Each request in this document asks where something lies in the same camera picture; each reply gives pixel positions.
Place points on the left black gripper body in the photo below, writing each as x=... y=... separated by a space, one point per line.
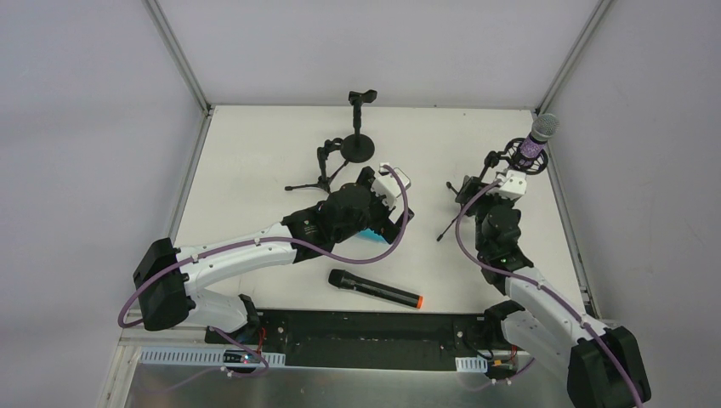
x=391 y=218

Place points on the blue toy microphone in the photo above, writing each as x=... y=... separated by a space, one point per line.
x=370 y=235

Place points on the black tripod clip stand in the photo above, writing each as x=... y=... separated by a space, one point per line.
x=322 y=154

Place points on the purple glitter microphone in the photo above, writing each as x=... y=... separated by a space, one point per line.
x=543 y=128

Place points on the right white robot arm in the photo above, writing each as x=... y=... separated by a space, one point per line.
x=600 y=366

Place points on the round base mic stand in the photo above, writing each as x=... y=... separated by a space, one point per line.
x=358 y=147

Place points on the black microphone orange end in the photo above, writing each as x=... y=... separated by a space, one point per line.
x=343 y=279

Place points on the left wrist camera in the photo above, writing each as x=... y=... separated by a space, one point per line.
x=385 y=189

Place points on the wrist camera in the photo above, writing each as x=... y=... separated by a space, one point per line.
x=385 y=189
x=510 y=184

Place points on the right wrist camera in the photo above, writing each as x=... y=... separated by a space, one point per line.
x=510 y=184

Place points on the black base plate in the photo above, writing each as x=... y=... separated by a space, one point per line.
x=372 y=340

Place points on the right white cable duct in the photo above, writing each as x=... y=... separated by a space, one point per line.
x=474 y=364

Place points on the white cable duct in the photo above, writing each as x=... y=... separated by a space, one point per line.
x=230 y=357
x=474 y=364

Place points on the left white cable duct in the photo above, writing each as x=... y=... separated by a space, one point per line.
x=230 y=357

